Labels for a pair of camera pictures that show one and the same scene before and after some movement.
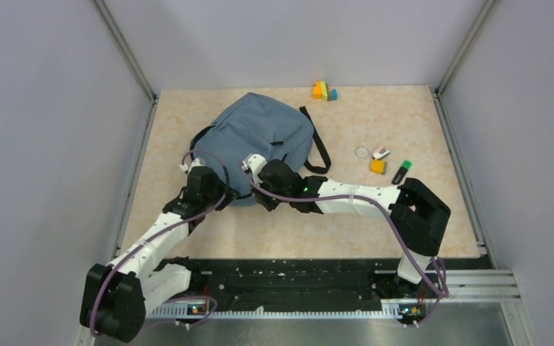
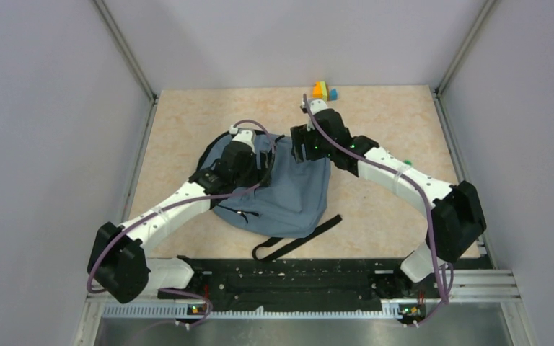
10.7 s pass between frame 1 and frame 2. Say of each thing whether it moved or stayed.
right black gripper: moved
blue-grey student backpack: moved
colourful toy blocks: stayed
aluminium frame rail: stayed
